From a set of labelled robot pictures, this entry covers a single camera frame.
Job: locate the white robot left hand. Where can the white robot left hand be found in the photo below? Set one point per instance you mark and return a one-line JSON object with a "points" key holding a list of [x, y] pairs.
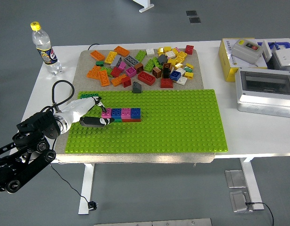
{"points": [[76, 108]]}

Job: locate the dark green long brick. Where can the dark green long brick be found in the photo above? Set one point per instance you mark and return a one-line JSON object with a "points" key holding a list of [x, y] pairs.
{"points": [[88, 95]]}

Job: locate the pink toy brick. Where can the pink toy brick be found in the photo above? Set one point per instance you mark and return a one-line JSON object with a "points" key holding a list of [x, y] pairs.
{"points": [[126, 113], [107, 113]]}

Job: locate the red long brick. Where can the red long brick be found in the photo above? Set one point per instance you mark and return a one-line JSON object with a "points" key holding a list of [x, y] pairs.
{"points": [[146, 78]]}

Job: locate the brown toy brick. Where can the brown toy brick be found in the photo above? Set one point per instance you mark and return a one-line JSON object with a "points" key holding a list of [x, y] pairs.
{"points": [[167, 66], [157, 72], [138, 67]]}

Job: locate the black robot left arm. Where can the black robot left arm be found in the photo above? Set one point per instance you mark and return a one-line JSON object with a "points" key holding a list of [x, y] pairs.
{"points": [[24, 150]]}

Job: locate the orange toy brick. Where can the orange toy brick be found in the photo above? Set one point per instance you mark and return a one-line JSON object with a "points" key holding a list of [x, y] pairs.
{"points": [[104, 78], [94, 72], [121, 50], [97, 55], [117, 80]]}

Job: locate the blue toy brick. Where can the blue toy brick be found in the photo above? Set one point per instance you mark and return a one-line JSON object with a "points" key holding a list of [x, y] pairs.
{"points": [[135, 113], [116, 113], [175, 75]]}

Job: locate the lime green brick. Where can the lime green brick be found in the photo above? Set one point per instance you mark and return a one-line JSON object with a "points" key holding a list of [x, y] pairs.
{"points": [[149, 65], [140, 56], [157, 62], [107, 70]]}

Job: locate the red toy brick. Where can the red toy brick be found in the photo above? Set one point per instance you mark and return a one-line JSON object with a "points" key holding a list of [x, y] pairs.
{"points": [[189, 49], [126, 81], [116, 71], [167, 83]]}

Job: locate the red flat brick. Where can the red flat brick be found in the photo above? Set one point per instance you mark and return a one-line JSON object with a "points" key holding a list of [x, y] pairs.
{"points": [[131, 120]]}

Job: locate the light grey brick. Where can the light grey brick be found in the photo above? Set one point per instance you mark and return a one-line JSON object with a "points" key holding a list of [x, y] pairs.
{"points": [[115, 61]]}

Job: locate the yellow long brick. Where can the yellow long brick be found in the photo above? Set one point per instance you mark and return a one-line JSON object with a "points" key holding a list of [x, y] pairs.
{"points": [[110, 57]]}

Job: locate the light pink brick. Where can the light pink brick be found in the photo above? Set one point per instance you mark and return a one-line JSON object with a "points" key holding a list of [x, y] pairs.
{"points": [[121, 66]]}

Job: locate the dark grey slope brick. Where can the dark grey slope brick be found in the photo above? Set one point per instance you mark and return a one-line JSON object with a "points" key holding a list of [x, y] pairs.
{"points": [[162, 58], [137, 87]]}

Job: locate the magenta toy brick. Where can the magenta toy brick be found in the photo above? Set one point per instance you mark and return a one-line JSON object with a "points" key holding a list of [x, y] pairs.
{"points": [[131, 71]]}

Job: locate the grey long brick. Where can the grey long brick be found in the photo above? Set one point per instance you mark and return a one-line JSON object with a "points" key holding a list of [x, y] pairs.
{"points": [[131, 60]]}

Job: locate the white toy brick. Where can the white toy brick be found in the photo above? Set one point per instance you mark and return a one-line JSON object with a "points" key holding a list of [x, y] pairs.
{"points": [[150, 51], [181, 80], [180, 70]]}

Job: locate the green studded baseplate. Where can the green studded baseplate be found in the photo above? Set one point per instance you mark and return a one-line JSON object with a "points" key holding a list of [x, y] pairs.
{"points": [[170, 127]]}

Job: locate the black toy brick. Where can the black toy brick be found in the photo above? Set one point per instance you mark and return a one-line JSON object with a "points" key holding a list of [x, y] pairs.
{"points": [[166, 73]]}

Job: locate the yellow toy brick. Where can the yellow toy brick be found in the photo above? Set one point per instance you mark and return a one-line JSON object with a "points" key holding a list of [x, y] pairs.
{"points": [[172, 61], [160, 50], [189, 66], [179, 64], [167, 49], [188, 75], [181, 55]]}

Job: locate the white flat brick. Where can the white flat brick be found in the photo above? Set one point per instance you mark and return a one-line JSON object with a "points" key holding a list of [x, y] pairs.
{"points": [[170, 54]]}

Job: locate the yellow brick with pink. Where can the yellow brick with pink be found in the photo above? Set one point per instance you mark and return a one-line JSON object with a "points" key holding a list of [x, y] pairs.
{"points": [[176, 50]]}

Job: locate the small green white brick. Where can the small green white brick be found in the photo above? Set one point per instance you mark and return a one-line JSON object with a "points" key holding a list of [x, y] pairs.
{"points": [[187, 69]]}

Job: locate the clear bottle with yellow cap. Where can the clear bottle with yellow cap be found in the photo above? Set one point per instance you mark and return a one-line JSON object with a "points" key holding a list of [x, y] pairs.
{"points": [[44, 49]]}

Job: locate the grey-brown mat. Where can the grey-brown mat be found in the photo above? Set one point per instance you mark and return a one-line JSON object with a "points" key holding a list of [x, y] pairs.
{"points": [[135, 157]]}

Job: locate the white table leg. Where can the white table leg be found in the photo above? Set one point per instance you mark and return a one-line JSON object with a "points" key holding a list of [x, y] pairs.
{"points": [[87, 186], [251, 183]]}

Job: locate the white furniture foot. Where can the white furniture foot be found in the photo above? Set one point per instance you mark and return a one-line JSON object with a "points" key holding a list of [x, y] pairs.
{"points": [[144, 5]]}

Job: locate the metal floor strip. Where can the metal floor strip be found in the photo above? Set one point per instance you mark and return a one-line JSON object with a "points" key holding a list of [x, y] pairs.
{"points": [[153, 222]]}

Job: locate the black floor plate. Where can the black floor plate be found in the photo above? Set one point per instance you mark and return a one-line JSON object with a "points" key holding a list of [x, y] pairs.
{"points": [[191, 13], [195, 20]]}

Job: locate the yellow cardboard box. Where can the yellow cardboard box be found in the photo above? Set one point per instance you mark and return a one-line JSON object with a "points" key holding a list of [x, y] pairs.
{"points": [[226, 58]]}

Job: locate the metal floor plate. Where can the metal floor plate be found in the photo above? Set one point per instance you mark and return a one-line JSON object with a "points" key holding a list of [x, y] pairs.
{"points": [[239, 201], [234, 179]]}

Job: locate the grey distribution box clear cover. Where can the grey distribution box clear cover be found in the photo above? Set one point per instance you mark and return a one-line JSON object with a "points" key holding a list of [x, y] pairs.
{"points": [[265, 94]]}

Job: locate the white panel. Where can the white panel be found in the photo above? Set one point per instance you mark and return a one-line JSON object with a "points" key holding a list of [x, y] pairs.
{"points": [[267, 49]]}

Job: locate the blue plastic bin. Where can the blue plastic bin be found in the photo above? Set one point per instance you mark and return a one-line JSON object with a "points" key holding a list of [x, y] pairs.
{"points": [[282, 44]]}

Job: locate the grey push-button switch box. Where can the grey push-button switch box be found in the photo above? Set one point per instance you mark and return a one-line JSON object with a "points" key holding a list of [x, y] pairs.
{"points": [[247, 50]]}

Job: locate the white wall socket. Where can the white wall socket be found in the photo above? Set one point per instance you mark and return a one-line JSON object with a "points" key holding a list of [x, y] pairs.
{"points": [[285, 57]]}

